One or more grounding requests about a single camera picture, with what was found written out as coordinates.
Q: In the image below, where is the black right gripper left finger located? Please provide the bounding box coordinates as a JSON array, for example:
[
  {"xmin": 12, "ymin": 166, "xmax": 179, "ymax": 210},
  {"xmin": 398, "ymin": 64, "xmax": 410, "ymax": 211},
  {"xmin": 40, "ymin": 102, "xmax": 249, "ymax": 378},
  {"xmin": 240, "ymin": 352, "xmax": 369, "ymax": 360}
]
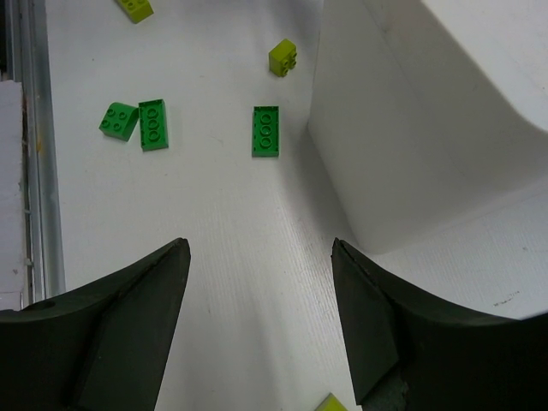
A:
[{"xmin": 1, "ymin": 238, "xmax": 190, "ymax": 410}]

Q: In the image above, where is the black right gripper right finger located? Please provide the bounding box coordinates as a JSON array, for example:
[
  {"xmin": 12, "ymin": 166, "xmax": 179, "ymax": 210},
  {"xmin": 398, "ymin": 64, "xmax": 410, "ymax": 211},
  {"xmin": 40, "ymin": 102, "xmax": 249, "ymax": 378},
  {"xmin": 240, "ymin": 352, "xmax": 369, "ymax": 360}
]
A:
[{"xmin": 331, "ymin": 240, "xmax": 547, "ymax": 410}]

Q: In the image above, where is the green sloped lego brick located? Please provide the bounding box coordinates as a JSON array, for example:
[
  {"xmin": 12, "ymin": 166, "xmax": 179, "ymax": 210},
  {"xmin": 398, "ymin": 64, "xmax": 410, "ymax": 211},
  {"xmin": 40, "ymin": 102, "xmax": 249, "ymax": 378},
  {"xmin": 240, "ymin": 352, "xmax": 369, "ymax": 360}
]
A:
[{"xmin": 98, "ymin": 102, "xmax": 139, "ymax": 142}]

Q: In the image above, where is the green lego plate two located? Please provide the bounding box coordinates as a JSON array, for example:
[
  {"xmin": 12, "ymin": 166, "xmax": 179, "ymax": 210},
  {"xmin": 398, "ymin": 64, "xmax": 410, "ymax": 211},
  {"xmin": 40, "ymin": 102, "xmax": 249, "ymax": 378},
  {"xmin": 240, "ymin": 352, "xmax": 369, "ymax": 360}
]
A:
[{"xmin": 138, "ymin": 99, "xmax": 169, "ymax": 152}]

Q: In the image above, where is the green lego plate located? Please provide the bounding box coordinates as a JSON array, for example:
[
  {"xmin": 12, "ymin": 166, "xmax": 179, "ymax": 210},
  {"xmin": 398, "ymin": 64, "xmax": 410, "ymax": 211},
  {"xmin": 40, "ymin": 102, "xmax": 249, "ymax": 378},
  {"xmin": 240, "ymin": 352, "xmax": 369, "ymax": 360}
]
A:
[{"xmin": 252, "ymin": 106, "xmax": 279, "ymax": 158}]

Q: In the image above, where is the lime sloped lego brick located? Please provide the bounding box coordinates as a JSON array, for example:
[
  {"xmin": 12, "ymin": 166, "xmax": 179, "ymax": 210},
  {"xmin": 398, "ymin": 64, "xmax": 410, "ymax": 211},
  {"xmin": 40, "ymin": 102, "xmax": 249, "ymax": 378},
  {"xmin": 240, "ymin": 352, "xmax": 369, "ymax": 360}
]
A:
[{"xmin": 314, "ymin": 393, "xmax": 348, "ymax": 411}]

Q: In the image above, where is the white drawer cabinet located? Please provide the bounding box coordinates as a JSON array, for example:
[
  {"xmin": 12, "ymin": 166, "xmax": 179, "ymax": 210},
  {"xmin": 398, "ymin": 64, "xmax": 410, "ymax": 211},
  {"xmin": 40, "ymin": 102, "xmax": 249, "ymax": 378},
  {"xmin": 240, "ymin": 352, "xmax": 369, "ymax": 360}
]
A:
[{"xmin": 308, "ymin": 1, "xmax": 547, "ymax": 253}]

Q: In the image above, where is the lime small lego brick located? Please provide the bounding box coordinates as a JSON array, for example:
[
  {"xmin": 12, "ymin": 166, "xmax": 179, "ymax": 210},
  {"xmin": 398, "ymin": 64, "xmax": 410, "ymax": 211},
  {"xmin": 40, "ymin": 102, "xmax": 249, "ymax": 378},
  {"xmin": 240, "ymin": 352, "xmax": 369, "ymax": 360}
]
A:
[{"xmin": 268, "ymin": 39, "xmax": 297, "ymax": 77}]

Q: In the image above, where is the lime long lego brick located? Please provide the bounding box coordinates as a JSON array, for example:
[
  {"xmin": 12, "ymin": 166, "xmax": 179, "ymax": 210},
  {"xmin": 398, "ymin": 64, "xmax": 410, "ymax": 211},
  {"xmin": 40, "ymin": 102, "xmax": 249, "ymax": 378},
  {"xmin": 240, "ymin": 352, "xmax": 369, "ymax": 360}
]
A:
[{"xmin": 116, "ymin": 0, "xmax": 154, "ymax": 24}]

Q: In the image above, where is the aluminium table front rail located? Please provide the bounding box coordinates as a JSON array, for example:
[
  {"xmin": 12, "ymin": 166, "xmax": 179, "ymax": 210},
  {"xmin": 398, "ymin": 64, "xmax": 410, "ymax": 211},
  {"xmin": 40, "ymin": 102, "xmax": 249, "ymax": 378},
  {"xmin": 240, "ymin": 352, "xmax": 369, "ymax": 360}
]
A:
[{"xmin": 5, "ymin": 1, "xmax": 65, "ymax": 303}]

